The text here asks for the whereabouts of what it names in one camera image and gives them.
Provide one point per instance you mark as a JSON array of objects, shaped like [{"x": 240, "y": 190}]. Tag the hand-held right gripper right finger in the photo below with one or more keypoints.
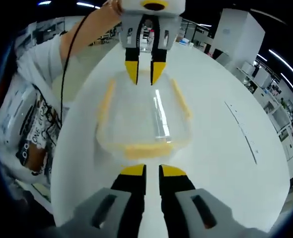
[{"x": 196, "y": 210}]

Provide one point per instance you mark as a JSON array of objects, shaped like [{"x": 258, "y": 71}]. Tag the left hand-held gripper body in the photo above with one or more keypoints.
[{"x": 173, "y": 7}]

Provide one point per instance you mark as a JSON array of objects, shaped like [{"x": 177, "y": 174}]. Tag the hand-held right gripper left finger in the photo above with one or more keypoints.
[{"x": 104, "y": 208}]

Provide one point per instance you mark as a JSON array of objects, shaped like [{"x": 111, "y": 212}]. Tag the clear storage box yellow latches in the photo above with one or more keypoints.
[{"x": 136, "y": 111}]

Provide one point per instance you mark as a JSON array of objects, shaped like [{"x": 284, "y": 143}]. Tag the blue tissue box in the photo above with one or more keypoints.
[{"x": 183, "y": 41}]

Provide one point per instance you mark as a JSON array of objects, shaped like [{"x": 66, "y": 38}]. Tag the clear bottle with red cap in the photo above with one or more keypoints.
[{"x": 151, "y": 39}]

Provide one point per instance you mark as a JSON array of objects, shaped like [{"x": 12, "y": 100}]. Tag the paper cup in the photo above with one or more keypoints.
[{"x": 191, "y": 45}]

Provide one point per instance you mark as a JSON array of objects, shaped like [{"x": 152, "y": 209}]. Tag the black bin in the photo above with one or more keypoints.
[{"x": 217, "y": 54}]

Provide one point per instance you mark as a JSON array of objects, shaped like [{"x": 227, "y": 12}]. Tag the white pillar with paper sign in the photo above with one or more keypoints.
[{"x": 238, "y": 37}]

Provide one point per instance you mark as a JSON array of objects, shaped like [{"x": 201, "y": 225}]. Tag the row of white cabinets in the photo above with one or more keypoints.
[{"x": 273, "y": 104}]

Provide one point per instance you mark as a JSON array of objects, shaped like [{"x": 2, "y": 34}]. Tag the white chest-worn device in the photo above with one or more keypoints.
[{"x": 17, "y": 111}]

